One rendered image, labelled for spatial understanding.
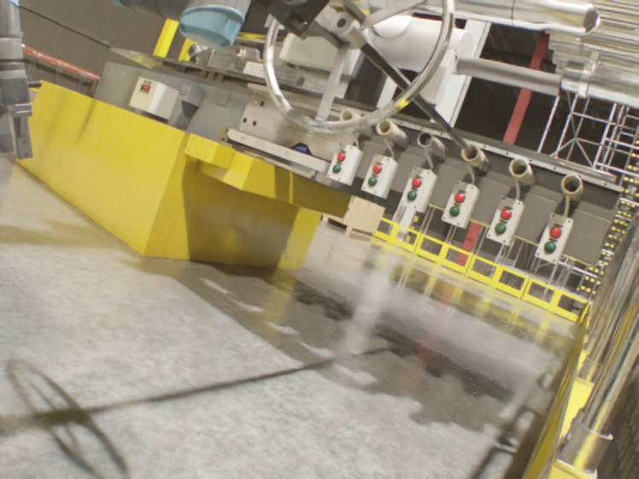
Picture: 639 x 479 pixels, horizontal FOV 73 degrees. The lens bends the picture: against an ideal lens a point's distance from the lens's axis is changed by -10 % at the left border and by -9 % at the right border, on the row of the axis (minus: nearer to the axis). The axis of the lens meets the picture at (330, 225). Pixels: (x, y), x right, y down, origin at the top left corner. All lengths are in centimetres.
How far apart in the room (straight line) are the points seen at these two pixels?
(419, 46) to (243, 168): 93
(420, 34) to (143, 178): 142
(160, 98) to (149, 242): 100
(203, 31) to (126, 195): 182
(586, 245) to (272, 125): 147
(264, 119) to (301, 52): 37
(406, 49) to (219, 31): 164
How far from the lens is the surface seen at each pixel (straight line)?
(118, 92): 351
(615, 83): 200
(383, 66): 99
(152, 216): 220
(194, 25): 63
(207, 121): 269
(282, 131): 226
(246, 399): 128
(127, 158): 245
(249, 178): 202
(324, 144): 211
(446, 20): 81
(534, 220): 170
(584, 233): 169
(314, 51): 226
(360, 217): 783
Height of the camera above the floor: 58
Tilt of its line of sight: 4 degrees down
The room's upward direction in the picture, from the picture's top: 21 degrees clockwise
